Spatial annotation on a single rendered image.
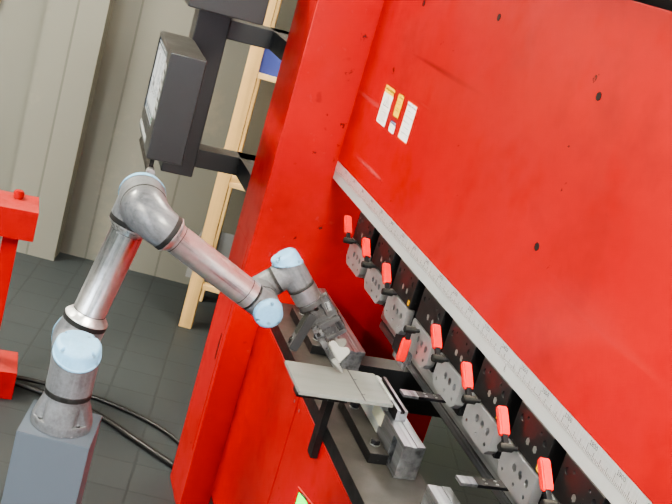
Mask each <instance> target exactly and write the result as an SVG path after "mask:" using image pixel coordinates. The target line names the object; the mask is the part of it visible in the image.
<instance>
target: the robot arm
mask: <svg viewBox="0 0 672 504"><path fill-rule="evenodd" d="M109 219H110V221H111V224H112V225H111V227H110V229H109V231H108V233H107V235H106V238H105V240H104V242H103V244H102V246H101V248H100V250H99V252H98V255H97V257H96V259H95V261H94V263H93V265H92V267H91V269H90V272H89V274H88V276H87V278H86V280H85V282H84V284H83V287H82V289H81V291H80V293H79V295H78V297H77V299H76V301H75V304H73V305H69V306H67V307H66V309H65V311H64V313H63V315H62V317H61V318H60V319H59V320H58V321H57V322H56V324H55V326H54V328H53V331H52V336H51V340H52V346H51V359H50V365H49V370H48V375H47V379H46V384H45V388H44V392H43V393H42V395H41V397H40V398H39V400H38V401H37V403H36V404H35V406H34V408H33V410H32V413H31V418H30V420H31V423H32V425H33V426H34V427H35V428H36V429H37V430H39V431H40V432H42V433H44V434H47V435H50V436H53V437H58V438H78V437H82V436H84V435H86V434H88V433H89V432H90V430H91V427H92V422H93V417H92V409H91V396H92V392H93V388H94V383H95V379H96V375H97V371H98V367H99V363H100V361H101V358H102V345H101V343H100V341H101V339H102V337H103V335H104V333H105V331H106V329H107V327H108V323H107V321H106V318H105V317H106V315H107V313H108V311H109V309H110V307H111V305H112V302H113V300H114V298H115V296H116V294H117V292H118V290H119V288H120V286H121V284H122V282H123V279H124V277H125V275H126V273H127V271H128V269H129V267H130V265H131V263H132V261H133V259H134V256H135V254H136V252H137V250H138V248H139V246H140V244H141V242H142V240H143V239H144V240H146V241H147V242H148V243H150V244H151V245H153V246H154V247H155V248H156V249H158V250H159V251H161V250H166V251H168V252H169V253H170V254H171V255H173V256H174V257H175V258H177V259H178V260H179V261H181V262H182V263H183V264H185V265H186V266H187V267H189V268H190V269H191V270H193V271H194V272H195V273H197V274H198V275H199V276H200V277H202V278H203V279H204V280H206V281H207V282H208V283H210V284H211V285H212V286H214V287H215V288H216V289H218V290H219V291H220V292H222V293H223V294H224V295H226V296H227V297H228V298H229V299H231V300H232V301H233V302H235V303H236V304H237V305H239V306H240V307H241V308H243V309H244V310H245V311H247V312H248V313H249V314H251V315H252V316H253V318H254V320H255V322H256V323H257V324H258V325H259V326H261V327H263V328H273V327H275V326H277V325H278V324H279V323H280V322H281V320H282V318H283V307H282V304H281V302H280V301H279V299H278V296H277V295H279V294H281V293H282V292H284V291H285V290H287V291H288V293H289V295H290V297H291V298H292V300H293V302H294V303H295V305H296V307H298V309H299V311H300V312H301V313H304V312H305V313H304V315H303V317H302V318H301V320H300V322H299V323H298V325H297V327H296V328H295V330H294V332H293V333H292V335H291V336H290V338H289V340H288V342H287V344H288V346H289V349H291V350H293V351H295V352H296V351H297V350H298V349H299V347H300V346H301V344H302V342H303V340H304V339H305V337H306V335H307V334H308V332H309V330H310V329H312V331H313V333H314V335H315V337H316V339H317V340H318V342H319V343H321V345H322V347H323V349H324V351H325V352H326V354H327V356H328V358H329V359H330V361H331V363H332V364H333V366H334V367H335V369H336V370H338V371H339V372H341V373H343V372H344V371H343V370H342V368H341V366H340V364H341V363H340V362H341V361H342V360H344V359H345V358H346V357H347V356H348V355H349V354H350V349H349V348H348V347H344V346H345V345H346V343H347V341H346V339H344V338H340V339H337V338H336V337H337V336H339V335H342V334H343V333H345V332H347V330H346V328H345V327H344V326H345V324H344V322H343V320H342V319H341V316H340V314H339V313H338V309H337V308H336V307H334V306H333V304H332V302H331V300H330V298H329V296H328V294H327V292H326V291H325V292H323V293H322V294H321V292H320V291H319V289H318V287H317V285H316V283H315V281H314V280H313V278H312V276H311V275H310V273H309V271H308V269H307V267H306V265H305V264H304V260H303V259H302V258H301V256H300V255H299V253H298V252H297V250H296V249H295V248H292V247H289V248H285V249H283V250H281V251H279V252H278V253H276V254H275V255H273V257H272V258H271V263H272V266H270V267H269V268H267V269H266V270H264V271H262V272H260V273H258V274H257V275H255V276H253V277H250V276H249V275H248V274H246V273H245V272H244V271H243V270H241V269H240V268H239V267H237V266H236V265H235V264H234V263H232V262H231V261H230V260H228V259H227V258H226V257H225V256H223V255H222V254H221V253H219V252H218V251H217V250H216V249H214V248H213V247H212V246H210V245H209V244H208V243H207V242H205V241H204V240H203V239H201V238H200V237H199V236H198V235H196V234H195V233H194V232H192V231H191V230H190V229H189V228H187V227H186V226H185V225H184V219H183V218H181V217H180V216H179V215H178V214H176V213H175V212H174V211H173V209H172V208H171V207H170V205H169V204H168V202H167V197H166V189H165V187H164V185H163V184H162V182H161V181H160V180H159V179H158V178H157V177H156V176H154V175H152V174H150V173H146V172H137V173H133V174H131V175H129V176H127V177H126V178H125V179H124V180H123V181H122V183H121V184H120V186H119V189H118V197H117V199H116V202H115V204H114V206H113V208H112V210H111V212H110V215H109ZM316 307H317V308H316ZM328 340H329V341H330V342H329V341H328Z"/></svg>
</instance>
